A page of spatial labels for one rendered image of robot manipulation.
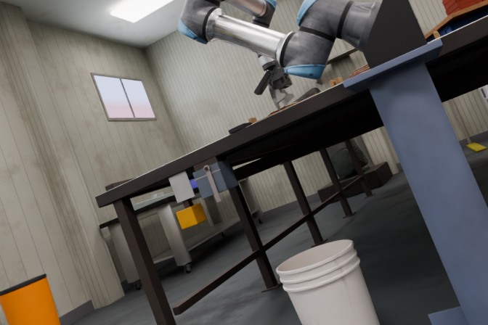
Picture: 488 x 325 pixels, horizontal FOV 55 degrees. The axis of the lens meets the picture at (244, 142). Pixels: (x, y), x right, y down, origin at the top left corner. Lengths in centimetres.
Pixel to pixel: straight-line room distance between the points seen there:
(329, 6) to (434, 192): 61
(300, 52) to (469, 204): 64
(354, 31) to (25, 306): 338
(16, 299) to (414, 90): 346
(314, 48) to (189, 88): 732
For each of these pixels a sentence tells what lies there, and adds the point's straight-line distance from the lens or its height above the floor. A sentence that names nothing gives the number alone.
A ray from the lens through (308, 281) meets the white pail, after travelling 166.
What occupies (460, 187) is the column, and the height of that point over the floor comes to 49.
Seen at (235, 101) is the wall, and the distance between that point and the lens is 832.
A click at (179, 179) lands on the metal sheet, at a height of 83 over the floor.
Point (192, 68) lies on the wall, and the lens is 870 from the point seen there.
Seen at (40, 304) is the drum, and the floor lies 42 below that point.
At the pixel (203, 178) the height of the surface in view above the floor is 79.
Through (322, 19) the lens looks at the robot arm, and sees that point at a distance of 145.
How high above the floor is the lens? 71
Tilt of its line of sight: 5 degrees up
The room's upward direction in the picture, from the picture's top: 22 degrees counter-clockwise
